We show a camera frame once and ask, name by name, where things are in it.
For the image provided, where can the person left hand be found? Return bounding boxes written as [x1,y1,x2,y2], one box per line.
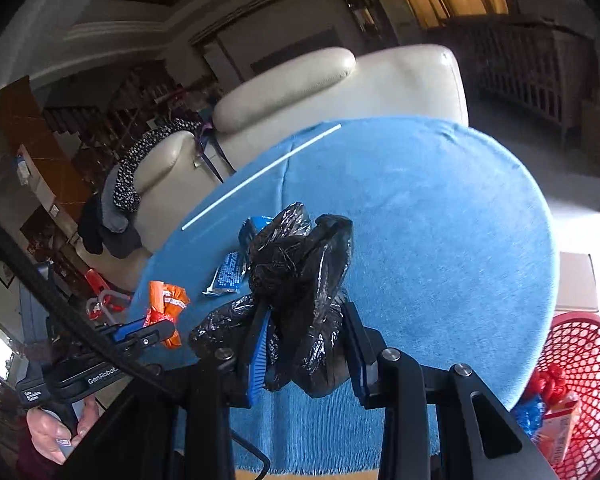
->
[26,396,100,465]

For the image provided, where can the black plastic bag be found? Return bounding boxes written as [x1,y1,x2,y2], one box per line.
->
[189,203,353,399]

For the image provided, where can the blue tablecloth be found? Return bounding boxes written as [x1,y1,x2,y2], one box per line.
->
[128,115,562,476]

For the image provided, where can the wooden crib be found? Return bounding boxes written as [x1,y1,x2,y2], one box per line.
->
[439,15,597,144]

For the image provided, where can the grey dark clothes pile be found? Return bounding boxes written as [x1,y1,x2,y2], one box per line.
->
[76,165,142,259]

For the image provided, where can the cream leather sofa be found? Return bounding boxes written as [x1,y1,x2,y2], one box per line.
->
[76,44,468,290]

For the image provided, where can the white cabinet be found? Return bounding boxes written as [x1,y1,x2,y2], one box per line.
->
[378,0,422,46]

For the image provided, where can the wooden staircase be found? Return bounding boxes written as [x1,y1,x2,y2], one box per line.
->
[42,60,214,190]

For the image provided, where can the polka dot garment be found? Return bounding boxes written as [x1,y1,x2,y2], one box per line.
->
[111,118,204,214]

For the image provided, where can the red net ball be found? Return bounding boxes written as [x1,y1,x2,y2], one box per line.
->
[522,363,569,408]

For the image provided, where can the blue plastic bag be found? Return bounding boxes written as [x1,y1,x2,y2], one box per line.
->
[510,394,547,439]

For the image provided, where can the orange white medicine box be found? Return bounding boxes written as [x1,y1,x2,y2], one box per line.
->
[532,391,582,466]

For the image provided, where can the white stick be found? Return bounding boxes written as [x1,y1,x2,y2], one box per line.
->
[181,124,342,232]

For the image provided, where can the blue strap on sofa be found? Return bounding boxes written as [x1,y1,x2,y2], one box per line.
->
[194,121,236,183]

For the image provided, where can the black television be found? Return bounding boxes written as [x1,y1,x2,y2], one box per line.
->
[250,27,342,75]

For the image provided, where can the red toy scooter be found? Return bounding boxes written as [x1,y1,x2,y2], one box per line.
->
[84,269,132,325]

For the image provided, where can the orange snack wrapper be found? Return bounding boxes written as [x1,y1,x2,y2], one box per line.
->
[143,281,190,327]

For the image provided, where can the blue toothpaste box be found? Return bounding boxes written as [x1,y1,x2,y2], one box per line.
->
[238,216,273,252]

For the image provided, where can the black cable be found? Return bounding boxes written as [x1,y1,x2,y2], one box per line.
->
[0,204,272,480]

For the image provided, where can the blue foil box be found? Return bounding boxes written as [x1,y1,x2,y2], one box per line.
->
[202,252,247,297]

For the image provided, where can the red mesh basket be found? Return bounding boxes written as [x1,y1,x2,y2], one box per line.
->
[535,312,600,479]

